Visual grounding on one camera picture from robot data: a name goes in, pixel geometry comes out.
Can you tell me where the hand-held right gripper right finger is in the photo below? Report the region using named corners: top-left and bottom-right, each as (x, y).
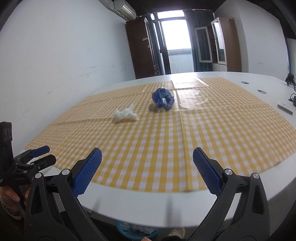
top-left (192, 147), bottom-right (271, 241)

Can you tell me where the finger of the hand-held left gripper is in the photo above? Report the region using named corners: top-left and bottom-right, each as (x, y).
top-left (30, 155), bottom-right (57, 173)
top-left (13, 146), bottom-right (51, 164)

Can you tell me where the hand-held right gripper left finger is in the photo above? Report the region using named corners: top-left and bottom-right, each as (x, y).
top-left (24, 147), bottom-right (103, 241)

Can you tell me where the small white tissue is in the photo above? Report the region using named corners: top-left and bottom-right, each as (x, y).
top-left (113, 104), bottom-right (139, 123)

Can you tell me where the blue plastic basket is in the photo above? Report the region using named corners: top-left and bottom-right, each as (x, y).
top-left (115, 220), bottom-right (161, 239)

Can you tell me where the blue wrapper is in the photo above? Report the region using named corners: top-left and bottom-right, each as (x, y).
top-left (151, 87), bottom-right (175, 110)

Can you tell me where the person's left hand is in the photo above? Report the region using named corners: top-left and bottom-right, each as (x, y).
top-left (0, 185), bottom-right (23, 209)

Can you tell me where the yellow checkered tablecloth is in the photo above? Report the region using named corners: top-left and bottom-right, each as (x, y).
top-left (24, 77), bottom-right (296, 193)

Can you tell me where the person's white shoe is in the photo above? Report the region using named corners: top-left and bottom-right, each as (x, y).
top-left (166, 228), bottom-right (186, 239)

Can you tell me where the flat remote control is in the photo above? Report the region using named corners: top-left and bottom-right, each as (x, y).
top-left (277, 101), bottom-right (294, 115)

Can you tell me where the small black device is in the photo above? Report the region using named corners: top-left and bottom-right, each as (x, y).
top-left (285, 73), bottom-right (296, 87)

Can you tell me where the glass door cabinet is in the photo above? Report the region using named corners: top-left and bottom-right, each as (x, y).
top-left (194, 17), bottom-right (242, 73)

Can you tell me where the brown wardrobe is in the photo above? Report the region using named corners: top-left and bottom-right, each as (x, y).
top-left (125, 17), bottom-right (161, 79)

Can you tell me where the balcony door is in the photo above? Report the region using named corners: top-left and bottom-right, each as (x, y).
top-left (150, 10), bottom-right (195, 75)

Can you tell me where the dark curtain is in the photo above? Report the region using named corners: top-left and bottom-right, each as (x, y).
top-left (185, 9), bottom-right (214, 73)

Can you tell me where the white air conditioner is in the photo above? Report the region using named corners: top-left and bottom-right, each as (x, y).
top-left (113, 0), bottom-right (137, 20)

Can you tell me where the beaded bracelet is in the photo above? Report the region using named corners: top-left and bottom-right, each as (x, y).
top-left (0, 200), bottom-right (23, 219)

